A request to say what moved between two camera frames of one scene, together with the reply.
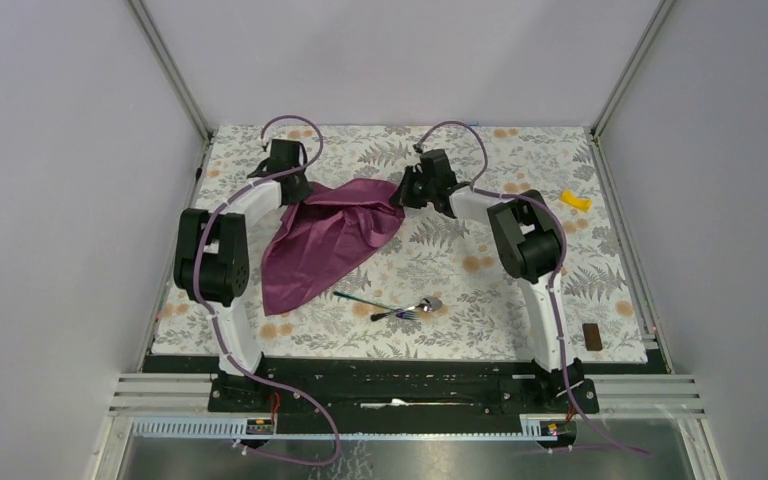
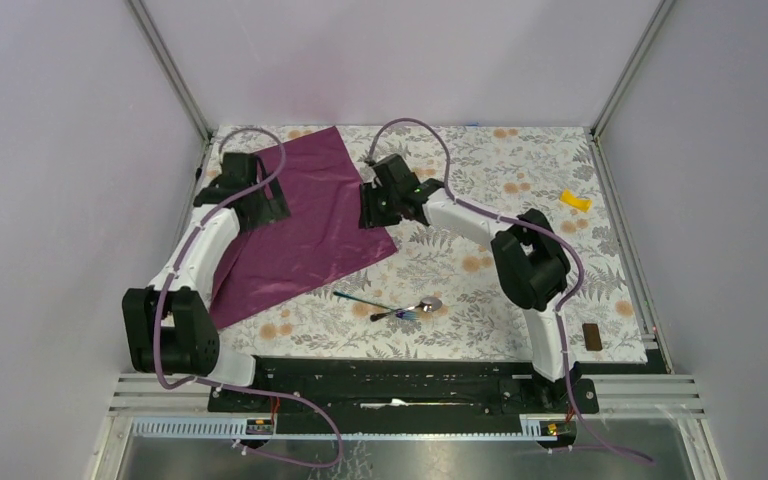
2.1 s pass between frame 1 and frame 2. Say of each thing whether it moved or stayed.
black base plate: stayed
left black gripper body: moved
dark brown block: stayed
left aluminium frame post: stayed
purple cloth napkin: moved
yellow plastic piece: stayed
